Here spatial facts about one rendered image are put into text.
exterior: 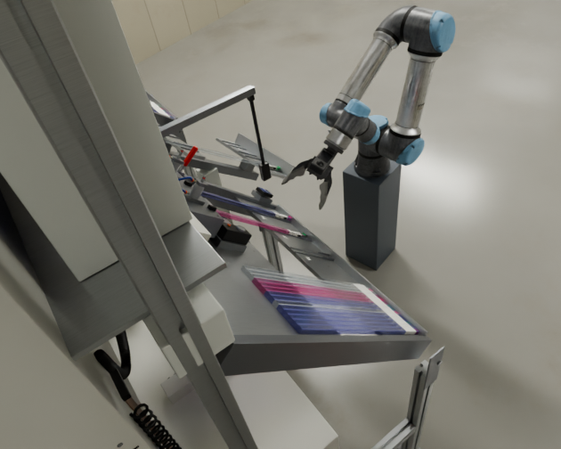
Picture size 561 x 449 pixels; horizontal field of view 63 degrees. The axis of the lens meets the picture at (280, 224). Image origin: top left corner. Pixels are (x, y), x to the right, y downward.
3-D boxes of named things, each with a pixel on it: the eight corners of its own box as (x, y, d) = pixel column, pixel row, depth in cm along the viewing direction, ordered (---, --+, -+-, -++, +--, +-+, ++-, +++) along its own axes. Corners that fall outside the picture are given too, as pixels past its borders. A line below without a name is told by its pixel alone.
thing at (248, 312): (182, 196, 132) (191, 182, 131) (332, 358, 91) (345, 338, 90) (71, 164, 108) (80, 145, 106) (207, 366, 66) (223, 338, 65)
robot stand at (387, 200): (365, 233, 242) (365, 149, 204) (395, 248, 233) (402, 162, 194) (345, 255, 234) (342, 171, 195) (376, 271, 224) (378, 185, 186)
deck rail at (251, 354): (412, 353, 120) (426, 335, 118) (418, 358, 119) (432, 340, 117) (206, 367, 67) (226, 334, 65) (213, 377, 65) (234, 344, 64)
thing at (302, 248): (271, 215, 159) (275, 207, 159) (416, 346, 118) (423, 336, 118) (231, 203, 145) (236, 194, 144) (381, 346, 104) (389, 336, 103)
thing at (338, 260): (269, 222, 161) (280, 205, 159) (412, 353, 120) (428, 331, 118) (267, 221, 160) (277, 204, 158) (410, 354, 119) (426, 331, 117)
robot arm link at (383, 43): (388, -8, 157) (311, 114, 159) (415, -3, 151) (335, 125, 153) (398, 14, 167) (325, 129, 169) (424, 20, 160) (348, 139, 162)
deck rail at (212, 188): (266, 219, 162) (274, 204, 161) (269, 222, 161) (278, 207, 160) (68, 161, 109) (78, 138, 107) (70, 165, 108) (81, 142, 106)
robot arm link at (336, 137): (352, 139, 142) (329, 125, 143) (344, 151, 143) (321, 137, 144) (352, 141, 149) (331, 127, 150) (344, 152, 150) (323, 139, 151)
